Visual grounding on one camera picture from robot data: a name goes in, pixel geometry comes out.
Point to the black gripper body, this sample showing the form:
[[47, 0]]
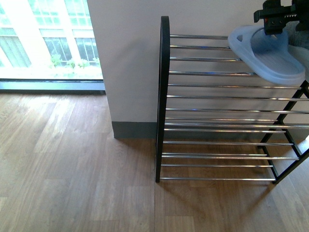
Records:
[[298, 11]]

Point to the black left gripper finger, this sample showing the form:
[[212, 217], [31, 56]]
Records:
[[272, 15]]

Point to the grey knit sneaker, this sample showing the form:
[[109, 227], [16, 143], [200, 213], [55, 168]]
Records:
[[299, 45]]

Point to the light blue slide sandal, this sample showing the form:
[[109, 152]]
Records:
[[270, 56]]

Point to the black metal shoe rack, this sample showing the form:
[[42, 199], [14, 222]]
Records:
[[217, 120]]

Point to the left floor window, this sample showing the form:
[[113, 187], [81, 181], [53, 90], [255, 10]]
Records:
[[48, 46]]

